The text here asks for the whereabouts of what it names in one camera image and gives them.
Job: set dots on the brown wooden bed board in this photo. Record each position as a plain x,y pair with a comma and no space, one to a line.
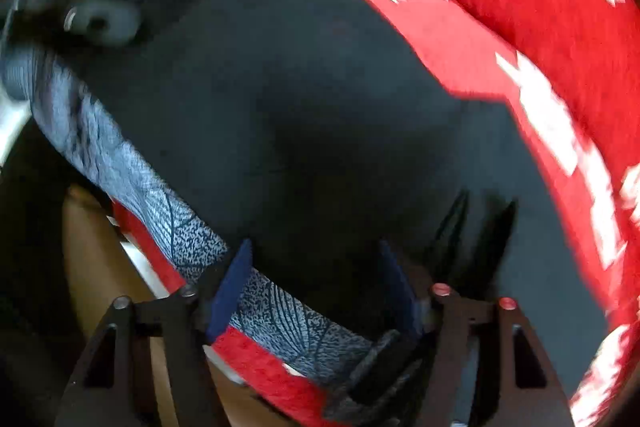
92,257

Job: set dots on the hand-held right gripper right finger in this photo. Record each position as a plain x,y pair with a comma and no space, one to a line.
397,289

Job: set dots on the blue-grey leaf print cloth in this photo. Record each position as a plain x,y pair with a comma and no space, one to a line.
125,177

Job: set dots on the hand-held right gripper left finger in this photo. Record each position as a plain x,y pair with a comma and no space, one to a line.
230,292

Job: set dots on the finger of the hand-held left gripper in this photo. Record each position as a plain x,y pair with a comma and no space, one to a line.
107,24

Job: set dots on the red printed blanket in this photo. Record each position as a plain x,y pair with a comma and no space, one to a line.
525,7

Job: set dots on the black pants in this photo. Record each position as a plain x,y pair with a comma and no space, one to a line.
280,107

